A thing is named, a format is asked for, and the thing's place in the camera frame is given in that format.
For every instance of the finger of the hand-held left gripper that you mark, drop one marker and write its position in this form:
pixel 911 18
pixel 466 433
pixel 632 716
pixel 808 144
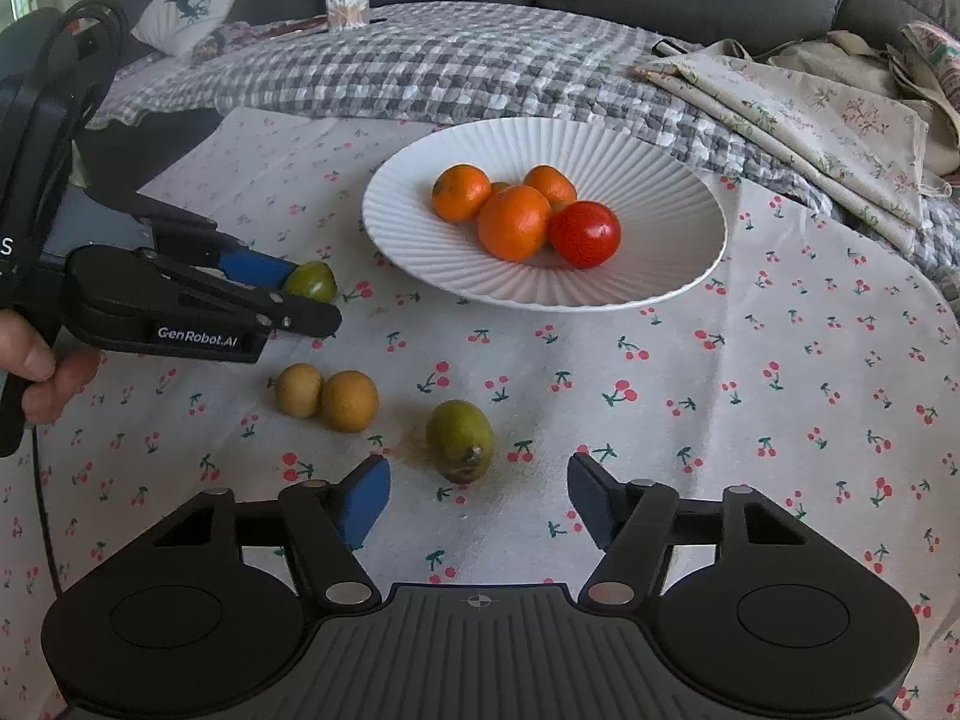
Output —
pixel 300 315
pixel 255 266

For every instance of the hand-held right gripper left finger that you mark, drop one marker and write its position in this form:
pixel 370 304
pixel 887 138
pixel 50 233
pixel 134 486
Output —
pixel 367 502

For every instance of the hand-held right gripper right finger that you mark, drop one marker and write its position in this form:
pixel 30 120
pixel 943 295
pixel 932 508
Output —
pixel 592 499

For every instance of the green-orange tangerine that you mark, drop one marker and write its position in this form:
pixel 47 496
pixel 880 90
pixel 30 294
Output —
pixel 315 283

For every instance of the green lime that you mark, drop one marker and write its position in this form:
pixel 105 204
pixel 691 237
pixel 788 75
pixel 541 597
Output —
pixel 460 439

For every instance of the medium orange tangerine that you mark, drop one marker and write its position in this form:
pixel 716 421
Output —
pixel 460 193

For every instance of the large orange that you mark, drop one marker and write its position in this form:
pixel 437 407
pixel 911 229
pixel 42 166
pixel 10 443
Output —
pixel 514 223

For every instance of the yellow-orange tomato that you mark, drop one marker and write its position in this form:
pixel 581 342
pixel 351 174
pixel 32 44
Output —
pixel 499 187

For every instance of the red tomato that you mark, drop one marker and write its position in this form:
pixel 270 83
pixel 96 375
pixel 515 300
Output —
pixel 585 235

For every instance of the small orange tangerine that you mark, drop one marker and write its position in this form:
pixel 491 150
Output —
pixel 550 182

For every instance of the white ribbed plate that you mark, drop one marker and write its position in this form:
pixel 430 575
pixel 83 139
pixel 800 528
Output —
pixel 645 187

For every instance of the person's left hand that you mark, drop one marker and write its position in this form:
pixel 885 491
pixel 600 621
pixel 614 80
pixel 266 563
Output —
pixel 45 382

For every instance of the brown longan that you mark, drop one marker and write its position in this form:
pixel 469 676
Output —
pixel 300 390
pixel 349 401

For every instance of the cherry print cloth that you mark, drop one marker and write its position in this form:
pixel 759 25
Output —
pixel 750 390

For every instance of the white deer print cushion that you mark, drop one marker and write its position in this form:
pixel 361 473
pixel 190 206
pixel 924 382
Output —
pixel 191 4

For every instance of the red patterned cloth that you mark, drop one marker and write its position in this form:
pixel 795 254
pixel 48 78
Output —
pixel 277 31

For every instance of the clear plastic cup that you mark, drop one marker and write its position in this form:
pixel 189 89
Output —
pixel 347 7

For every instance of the grey checked blanket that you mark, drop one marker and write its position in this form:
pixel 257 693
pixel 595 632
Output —
pixel 450 67

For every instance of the folded floral cloth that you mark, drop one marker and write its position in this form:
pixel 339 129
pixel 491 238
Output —
pixel 825 127

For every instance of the beige cloth bag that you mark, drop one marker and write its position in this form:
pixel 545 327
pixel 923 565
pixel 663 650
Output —
pixel 847 64

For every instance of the striped patterned pillow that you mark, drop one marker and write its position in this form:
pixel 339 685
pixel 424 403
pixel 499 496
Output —
pixel 937 49

